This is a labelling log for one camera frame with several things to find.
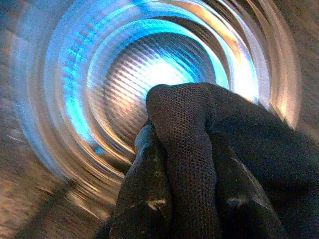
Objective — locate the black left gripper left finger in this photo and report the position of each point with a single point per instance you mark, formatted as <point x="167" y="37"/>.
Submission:
<point x="144" y="184"/>

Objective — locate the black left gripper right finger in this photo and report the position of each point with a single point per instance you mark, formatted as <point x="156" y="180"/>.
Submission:
<point x="239" y="214"/>

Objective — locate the black mesh garment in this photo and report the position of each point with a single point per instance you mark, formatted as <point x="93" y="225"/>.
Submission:
<point x="184" y="112"/>

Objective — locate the steel washing machine drum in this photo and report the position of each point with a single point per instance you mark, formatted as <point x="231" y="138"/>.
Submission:
<point x="74" y="74"/>

